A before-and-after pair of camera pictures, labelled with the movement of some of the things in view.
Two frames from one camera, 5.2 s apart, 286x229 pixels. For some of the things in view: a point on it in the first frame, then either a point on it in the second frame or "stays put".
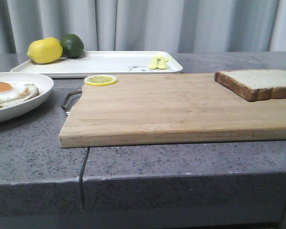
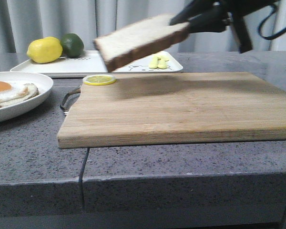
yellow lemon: [45, 50] stays put
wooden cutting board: [156, 109] stays put
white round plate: [45, 85] stays put
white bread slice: [258, 84] -> [154, 34]
